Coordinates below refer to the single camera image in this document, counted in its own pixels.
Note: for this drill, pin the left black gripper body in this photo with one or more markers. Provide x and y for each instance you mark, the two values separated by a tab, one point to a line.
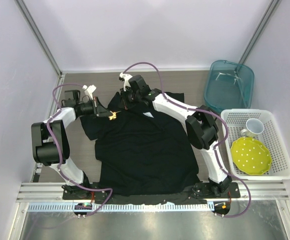
88	109

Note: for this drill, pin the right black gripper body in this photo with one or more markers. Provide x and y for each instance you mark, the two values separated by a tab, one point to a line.
132	98

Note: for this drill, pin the red gold brooch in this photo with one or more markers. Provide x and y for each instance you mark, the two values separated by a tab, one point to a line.
113	115

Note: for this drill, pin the black t-shirt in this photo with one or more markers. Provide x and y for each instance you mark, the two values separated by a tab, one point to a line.
141	155

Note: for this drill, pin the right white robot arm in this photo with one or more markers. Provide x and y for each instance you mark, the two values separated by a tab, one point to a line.
201	128

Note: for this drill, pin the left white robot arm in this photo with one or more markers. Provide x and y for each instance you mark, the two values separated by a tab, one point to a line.
50	145

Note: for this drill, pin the white paper label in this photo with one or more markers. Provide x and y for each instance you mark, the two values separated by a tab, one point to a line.
148	114

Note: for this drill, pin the teal transparent plastic bin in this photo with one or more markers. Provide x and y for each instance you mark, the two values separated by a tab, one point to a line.
229	86

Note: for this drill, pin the light blue mug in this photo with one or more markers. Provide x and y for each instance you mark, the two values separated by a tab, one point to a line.
253	127

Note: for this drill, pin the yellow dotted plate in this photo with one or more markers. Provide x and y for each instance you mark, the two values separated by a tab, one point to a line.
251	156

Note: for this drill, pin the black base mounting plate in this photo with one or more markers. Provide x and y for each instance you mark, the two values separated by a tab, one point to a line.
198	193

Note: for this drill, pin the white perforated plastic basket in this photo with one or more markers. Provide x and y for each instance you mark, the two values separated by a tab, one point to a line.
271	138

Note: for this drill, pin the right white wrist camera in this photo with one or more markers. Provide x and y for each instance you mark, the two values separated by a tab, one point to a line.
124	77

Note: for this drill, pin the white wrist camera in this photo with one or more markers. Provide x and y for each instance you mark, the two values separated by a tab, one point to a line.
89	90
124	77

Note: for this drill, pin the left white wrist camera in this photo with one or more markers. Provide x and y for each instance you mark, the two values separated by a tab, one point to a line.
89	90

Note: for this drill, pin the white slotted cable duct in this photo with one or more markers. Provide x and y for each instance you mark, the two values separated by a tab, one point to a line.
81	207

